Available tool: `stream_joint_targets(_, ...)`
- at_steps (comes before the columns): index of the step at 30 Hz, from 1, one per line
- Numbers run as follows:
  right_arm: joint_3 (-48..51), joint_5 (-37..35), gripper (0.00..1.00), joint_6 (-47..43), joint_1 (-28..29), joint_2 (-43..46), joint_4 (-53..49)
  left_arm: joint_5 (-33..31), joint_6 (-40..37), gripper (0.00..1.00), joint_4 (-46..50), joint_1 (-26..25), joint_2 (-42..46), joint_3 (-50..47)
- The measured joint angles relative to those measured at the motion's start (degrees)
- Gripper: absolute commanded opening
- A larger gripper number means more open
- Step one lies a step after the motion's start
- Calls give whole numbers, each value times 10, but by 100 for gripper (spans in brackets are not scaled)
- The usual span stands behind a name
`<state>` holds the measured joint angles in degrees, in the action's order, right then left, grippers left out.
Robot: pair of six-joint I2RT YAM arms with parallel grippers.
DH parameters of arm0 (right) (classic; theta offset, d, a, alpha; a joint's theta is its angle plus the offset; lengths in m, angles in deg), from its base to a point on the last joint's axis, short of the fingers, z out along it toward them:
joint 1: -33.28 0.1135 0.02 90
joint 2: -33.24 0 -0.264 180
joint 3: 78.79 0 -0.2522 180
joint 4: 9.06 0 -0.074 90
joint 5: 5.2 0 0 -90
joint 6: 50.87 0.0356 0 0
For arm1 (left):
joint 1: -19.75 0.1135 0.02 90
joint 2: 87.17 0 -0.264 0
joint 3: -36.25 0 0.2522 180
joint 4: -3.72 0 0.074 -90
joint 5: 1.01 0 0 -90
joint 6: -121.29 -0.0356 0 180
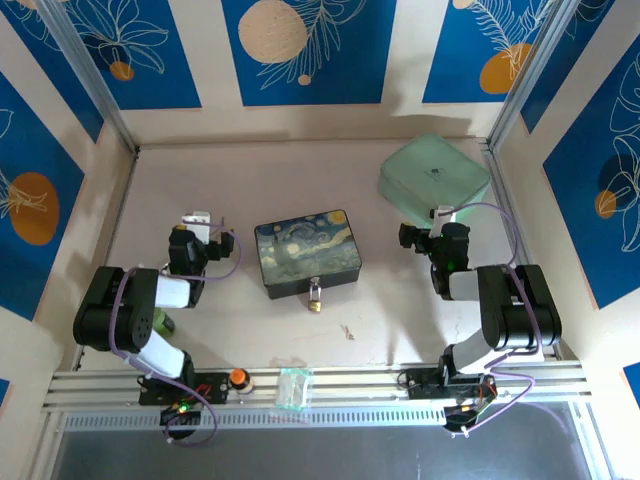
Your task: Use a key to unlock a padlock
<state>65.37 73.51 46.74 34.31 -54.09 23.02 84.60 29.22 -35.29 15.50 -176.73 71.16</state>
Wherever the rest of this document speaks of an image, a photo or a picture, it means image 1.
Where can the starry night painted tin box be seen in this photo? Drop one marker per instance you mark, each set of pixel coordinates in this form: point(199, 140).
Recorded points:
point(305, 250)

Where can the brass padlock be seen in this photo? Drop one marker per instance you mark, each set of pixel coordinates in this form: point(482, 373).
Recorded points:
point(315, 305)

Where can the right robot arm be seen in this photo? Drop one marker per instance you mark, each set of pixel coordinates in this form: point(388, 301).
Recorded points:
point(520, 310)

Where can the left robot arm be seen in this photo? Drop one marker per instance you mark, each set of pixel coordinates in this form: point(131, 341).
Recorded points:
point(110, 310)

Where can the mint green zip case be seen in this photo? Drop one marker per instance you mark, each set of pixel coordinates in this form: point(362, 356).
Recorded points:
point(432, 170)

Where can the green cylindrical object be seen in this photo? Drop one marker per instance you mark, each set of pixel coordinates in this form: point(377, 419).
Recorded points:
point(164, 322)

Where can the orange capped small bottle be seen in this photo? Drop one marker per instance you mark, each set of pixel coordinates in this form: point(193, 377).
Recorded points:
point(239, 379)

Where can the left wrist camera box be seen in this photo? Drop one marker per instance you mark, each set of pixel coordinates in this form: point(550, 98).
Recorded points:
point(198, 222)

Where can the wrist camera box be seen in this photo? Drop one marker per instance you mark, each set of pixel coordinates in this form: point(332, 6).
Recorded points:
point(443, 216)
point(198, 222)

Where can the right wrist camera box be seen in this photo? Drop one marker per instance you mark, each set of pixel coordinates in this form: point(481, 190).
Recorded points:
point(443, 216)

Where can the aluminium side rail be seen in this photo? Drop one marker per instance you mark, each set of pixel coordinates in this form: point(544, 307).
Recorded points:
point(520, 250)

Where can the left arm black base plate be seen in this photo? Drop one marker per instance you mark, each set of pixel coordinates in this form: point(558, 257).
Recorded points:
point(215, 390)

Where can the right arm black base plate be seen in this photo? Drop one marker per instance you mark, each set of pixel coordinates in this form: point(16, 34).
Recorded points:
point(420, 385)

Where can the blue floral wall panel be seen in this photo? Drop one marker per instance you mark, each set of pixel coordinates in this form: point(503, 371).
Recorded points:
point(150, 50)
point(600, 240)
point(320, 75)
point(460, 60)
point(30, 150)

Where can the aluminium frame rail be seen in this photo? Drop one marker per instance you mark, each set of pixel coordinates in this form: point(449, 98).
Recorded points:
point(350, 387)

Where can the aluminium frame post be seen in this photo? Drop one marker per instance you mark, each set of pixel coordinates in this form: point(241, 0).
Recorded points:
point(90, 75)
point(530, 75)

